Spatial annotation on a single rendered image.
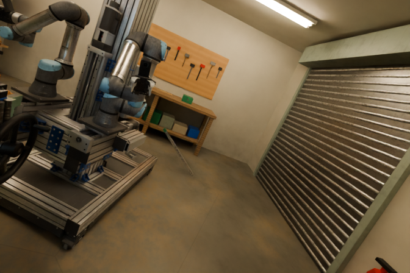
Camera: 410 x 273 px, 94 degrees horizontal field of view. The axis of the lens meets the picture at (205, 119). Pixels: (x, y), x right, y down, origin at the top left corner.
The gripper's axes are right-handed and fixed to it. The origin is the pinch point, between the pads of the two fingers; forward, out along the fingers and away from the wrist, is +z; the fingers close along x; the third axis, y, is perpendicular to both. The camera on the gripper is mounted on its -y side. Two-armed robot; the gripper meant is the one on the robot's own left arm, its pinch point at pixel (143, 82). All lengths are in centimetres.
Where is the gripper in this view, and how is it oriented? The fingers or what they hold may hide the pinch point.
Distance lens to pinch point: 78.6
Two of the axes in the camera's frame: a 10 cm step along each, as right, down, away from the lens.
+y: -2.7, 9.4, 2.2
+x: -9.2, -1.9, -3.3
